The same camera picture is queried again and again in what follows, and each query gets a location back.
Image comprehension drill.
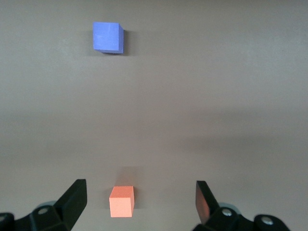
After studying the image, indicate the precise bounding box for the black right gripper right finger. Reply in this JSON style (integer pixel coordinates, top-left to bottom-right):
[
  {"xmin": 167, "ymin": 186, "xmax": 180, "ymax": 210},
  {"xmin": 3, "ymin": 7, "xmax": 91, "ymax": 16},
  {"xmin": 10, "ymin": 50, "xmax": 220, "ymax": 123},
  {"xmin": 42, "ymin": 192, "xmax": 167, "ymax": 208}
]
[{"xmin": 192, "ymin": 180, "xmax": 291, "ymax": 231}]

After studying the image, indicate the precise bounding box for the purple foam block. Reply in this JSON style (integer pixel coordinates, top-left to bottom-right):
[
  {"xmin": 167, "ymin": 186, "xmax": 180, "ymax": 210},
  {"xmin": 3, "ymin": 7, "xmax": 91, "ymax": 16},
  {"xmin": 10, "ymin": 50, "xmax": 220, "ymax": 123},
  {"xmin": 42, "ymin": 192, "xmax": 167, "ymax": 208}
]
[{"xmin": 92, "ymin": 21, "xmax": 125, "ymax": 55}]

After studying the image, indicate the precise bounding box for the orange foam block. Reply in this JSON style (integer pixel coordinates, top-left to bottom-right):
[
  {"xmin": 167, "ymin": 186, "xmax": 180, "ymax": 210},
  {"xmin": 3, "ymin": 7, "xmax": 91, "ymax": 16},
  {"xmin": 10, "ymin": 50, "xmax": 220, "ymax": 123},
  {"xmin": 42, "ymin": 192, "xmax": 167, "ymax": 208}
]
[{"xmin": 109, "ymin": 185, "xmax": 135, "ymax": 218}]

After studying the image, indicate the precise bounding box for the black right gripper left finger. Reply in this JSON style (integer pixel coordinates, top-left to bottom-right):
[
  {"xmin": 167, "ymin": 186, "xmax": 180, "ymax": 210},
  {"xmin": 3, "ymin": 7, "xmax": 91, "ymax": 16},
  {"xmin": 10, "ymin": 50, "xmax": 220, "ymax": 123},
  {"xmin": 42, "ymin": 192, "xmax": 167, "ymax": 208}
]
[{"xmin": 0, "ymin": 179, "xmax": 88, "ymax": 231}]

